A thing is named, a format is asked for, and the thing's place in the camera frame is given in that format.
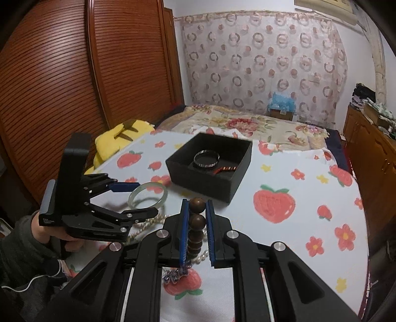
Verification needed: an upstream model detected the black jewelry box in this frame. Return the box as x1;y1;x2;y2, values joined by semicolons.
165;132;253;204

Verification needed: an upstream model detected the beige tied window curtain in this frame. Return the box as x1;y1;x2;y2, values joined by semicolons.
369;17;388;104

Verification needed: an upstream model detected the dark blue mattress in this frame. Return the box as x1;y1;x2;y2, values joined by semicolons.
324;128;354;175

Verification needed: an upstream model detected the strawberry print bed sheet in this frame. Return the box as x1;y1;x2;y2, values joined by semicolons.
62;128;371;322

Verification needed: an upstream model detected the pile of folded clothes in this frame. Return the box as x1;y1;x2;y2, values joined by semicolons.
350;82;377;109

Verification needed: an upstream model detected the person's left hand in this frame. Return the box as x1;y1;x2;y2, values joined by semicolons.
31;211;88;258

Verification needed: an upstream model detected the open box with cloth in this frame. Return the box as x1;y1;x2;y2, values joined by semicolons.
363;98;396;126

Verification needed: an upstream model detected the wooden side cabinet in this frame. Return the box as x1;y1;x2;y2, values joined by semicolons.
342;105;396;239

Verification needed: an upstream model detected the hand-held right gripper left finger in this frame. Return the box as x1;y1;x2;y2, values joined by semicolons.
62;199;189;322

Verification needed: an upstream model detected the brown slatted wardrobe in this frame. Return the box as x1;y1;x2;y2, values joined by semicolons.
0;0;186;206

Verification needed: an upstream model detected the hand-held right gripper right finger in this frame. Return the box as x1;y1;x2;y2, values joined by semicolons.
206;199;369;322

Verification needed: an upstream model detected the circle pattern sheer curtain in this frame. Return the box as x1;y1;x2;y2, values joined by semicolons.
180;10;349;128

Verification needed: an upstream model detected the small cardboard box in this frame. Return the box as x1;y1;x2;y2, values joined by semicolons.
269;108;295;122

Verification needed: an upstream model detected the purple beaded hair comb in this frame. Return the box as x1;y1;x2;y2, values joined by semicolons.
162;267;193;285

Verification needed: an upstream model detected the silver metal bangle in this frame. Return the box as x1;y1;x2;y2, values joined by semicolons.
194;149;221;169

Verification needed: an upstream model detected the white pearl necklace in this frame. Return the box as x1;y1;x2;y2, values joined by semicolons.
126;213;205;267

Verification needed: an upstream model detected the red-brown twisted bracelet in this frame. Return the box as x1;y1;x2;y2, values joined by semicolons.
213;165;238;176

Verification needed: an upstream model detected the person's left forearm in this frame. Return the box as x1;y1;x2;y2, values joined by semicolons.
0;214;73;322

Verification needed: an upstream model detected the yellow plush toy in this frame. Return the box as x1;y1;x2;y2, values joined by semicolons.
83;118;155;174

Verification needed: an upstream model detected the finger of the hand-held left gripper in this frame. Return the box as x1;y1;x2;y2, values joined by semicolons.
84;201;159;233
82;173;142;199

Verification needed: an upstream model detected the blue plastic bag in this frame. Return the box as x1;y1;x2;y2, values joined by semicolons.
267;91;297;112

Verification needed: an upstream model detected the floral blanket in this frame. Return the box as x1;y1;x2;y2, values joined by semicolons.
155;104;331;147

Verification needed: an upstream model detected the pale green jade bangle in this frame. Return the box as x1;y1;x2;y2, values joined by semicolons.
128;182;169;212

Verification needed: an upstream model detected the wooden bead bracelet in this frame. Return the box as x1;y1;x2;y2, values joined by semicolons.
185;198;207;264

